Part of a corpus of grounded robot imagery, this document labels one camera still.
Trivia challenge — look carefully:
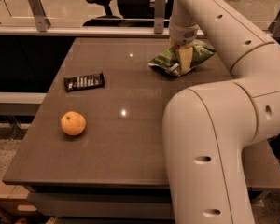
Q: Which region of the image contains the orange fruit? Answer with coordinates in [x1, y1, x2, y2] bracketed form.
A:
[61, 111, 86, 136]

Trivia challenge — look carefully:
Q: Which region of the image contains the green jalapeno chip bag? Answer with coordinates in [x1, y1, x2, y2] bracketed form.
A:
[148, 39, 216, 77]

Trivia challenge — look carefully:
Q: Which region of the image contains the cardboard box under table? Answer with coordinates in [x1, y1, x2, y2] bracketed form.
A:
[0, 181, 44, 224]

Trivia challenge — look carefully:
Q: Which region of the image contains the middle metal glass bracket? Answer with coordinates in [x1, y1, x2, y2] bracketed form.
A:
[154, 0, 166, 34]

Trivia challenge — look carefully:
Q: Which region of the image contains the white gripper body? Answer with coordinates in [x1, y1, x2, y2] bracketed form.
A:
[169, 19, 199, 46]

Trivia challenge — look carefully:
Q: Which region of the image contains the left metal glass bracket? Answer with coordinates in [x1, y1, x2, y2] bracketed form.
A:
[28, 0, 51, 32]

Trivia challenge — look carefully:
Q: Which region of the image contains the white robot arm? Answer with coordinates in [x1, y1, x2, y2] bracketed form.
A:
[162, 0, 280, 224]

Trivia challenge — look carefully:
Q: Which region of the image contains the black office chair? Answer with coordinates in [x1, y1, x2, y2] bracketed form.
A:
[82, 0, 175, 29]

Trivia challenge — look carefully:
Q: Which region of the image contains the black candy bar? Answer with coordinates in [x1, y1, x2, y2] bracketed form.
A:
[64, 73, 105, 91]

